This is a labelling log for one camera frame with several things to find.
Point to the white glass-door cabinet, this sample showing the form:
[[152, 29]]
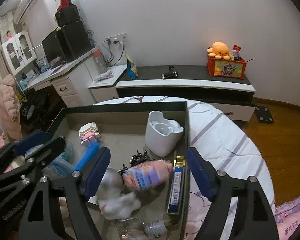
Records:
[[17, 52]]

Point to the black hair clip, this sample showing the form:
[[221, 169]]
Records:
[[137, 158]]

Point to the small black dumbbell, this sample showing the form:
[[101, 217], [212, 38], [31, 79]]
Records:
[[169, 73]]

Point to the pink white block figure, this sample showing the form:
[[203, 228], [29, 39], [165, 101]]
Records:
[[90, 132]]

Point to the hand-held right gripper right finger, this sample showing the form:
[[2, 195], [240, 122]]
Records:
[[200, 173]]

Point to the small pink figurine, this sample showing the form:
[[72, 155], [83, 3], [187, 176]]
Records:
[[8, 35]]

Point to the clear container with blue cloth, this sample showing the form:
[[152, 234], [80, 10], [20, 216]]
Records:
[[56, 170]]

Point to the pink puffer jacket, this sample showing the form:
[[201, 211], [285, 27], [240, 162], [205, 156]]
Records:
[[10, 107]]

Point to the blue plastic bar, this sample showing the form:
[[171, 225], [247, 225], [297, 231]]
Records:
[[86, 158]]

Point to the long blue gold box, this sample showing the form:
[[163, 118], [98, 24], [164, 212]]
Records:
[[176, 187]]

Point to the white plastic cup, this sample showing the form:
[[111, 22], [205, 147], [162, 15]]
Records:
[[160, 135]]

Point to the red triangular box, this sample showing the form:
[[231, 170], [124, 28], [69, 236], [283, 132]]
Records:
[[64, 2]]

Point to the white nightstand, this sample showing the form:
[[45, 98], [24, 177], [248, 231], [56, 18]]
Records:
[[102, 90]]

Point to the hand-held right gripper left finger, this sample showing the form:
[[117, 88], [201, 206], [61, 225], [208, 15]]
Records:
[[97, 172]]

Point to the white wall socket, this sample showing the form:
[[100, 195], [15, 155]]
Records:
[[116, 37]]

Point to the black white low cabinet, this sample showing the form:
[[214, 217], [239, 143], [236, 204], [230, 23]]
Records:
[[190, 83]]

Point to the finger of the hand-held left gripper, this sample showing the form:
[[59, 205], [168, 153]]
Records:
[[27, 142], [50, 152]]

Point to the small red white toy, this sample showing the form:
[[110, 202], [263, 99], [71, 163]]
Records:
[[236, 52]]

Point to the black computer monitor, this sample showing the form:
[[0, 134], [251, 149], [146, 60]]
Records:
[[52, 46]]

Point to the small baby doll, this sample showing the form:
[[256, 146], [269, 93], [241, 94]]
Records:
[[115, 202]]

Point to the pink striped bundle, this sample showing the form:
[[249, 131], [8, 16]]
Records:
[[147, 175]]

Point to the pink printed blanket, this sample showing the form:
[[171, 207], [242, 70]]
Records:
[[295, 215]]

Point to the white air conditioner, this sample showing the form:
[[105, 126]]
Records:
[[25, 5]]

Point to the purple mouse pad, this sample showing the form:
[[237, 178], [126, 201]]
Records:
[[57, 67]]

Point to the black office chair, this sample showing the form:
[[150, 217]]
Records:
[[35, 110]]

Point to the black floor scale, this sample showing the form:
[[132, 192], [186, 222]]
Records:
[[264, 115]]

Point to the black computer tower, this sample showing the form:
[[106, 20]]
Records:
[[75, 41]]

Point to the black speaker box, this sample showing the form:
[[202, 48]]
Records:
[[67, 16]]

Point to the plastic packet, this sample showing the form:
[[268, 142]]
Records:
[[103, 76]]

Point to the large black-rimmed cardboard box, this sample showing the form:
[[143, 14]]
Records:
[[122, 140]]

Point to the white desk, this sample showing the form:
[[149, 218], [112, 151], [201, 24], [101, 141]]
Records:
[[72, 90]]

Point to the red printed storage box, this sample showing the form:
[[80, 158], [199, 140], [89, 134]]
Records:
[[227, 68]]

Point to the orange-capped clear bottle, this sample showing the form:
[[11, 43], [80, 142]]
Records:
[[100, 60]]

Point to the clear glass bottle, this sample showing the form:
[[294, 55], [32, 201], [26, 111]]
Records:
[[140, 228]]

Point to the blue snack bag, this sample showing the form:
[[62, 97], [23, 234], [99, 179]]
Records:
[[132, 68]]

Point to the orange octopus plush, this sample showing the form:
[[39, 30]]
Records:
[[220, 50]]

